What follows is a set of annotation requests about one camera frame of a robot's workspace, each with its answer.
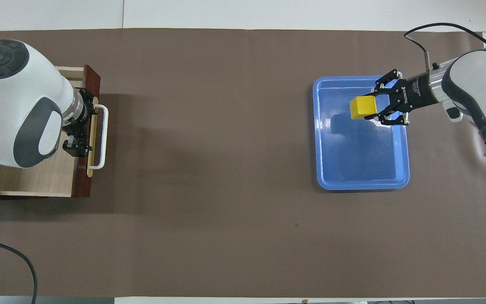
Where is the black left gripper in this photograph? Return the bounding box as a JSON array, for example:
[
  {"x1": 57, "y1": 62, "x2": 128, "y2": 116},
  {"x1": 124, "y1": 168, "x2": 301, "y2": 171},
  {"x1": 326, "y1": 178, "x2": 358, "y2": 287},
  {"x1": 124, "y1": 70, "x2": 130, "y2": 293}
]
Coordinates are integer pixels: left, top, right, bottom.
[{"x1": 62, "y1": 88, "x2": 99, "y2": 158}]

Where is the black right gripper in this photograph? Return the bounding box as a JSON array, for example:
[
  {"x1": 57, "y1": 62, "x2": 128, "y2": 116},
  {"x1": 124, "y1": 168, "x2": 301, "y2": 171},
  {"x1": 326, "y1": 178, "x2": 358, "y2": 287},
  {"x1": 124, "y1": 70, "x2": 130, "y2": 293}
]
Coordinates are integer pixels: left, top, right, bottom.
[{"x1": 364, "y1": 68, "x2": 434, "y2": 127}]

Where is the yellow cube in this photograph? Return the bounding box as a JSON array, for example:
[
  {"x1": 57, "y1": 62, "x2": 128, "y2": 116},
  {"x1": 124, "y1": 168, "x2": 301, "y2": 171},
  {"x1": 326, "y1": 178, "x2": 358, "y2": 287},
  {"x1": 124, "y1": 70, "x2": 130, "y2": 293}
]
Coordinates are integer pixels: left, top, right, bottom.
[{"x1": 349, "y1": 95, "x2": 378, "y2": 121}]

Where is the wooden drawer with white handle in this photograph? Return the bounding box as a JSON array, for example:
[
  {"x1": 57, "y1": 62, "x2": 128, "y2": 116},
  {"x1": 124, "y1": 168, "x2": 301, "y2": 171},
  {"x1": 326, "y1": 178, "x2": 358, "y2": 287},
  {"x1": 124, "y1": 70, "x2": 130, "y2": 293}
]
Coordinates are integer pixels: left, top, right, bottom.
[{"x1": 0, "y1": 64, "x2": 109, "y2": 199}]

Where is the blue plastic tray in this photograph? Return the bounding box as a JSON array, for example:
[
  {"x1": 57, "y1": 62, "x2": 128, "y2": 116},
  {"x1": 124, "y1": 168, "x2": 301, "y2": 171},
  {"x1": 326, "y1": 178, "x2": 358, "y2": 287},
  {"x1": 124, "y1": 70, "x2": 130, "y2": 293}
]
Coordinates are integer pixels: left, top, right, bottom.
[{"x1": 312, "y1": 75, "x2": 411, "y2": 191}]

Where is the brown table mat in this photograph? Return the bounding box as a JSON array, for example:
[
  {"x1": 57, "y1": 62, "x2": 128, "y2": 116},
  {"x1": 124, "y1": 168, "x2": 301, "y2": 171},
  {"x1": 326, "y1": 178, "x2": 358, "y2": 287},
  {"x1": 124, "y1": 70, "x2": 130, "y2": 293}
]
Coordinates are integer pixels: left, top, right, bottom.
[{"x1": 0, "y1": 28, "x2": 486, "y2": 299}]

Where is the black loose cable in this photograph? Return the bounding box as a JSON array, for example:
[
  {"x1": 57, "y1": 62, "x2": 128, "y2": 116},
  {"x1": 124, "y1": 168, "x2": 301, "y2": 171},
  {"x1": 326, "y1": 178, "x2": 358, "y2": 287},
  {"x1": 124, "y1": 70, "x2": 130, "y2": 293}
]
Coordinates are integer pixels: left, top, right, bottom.
[{"x1": 0, "y1": 236, "x2": 38, "y2": 304}]

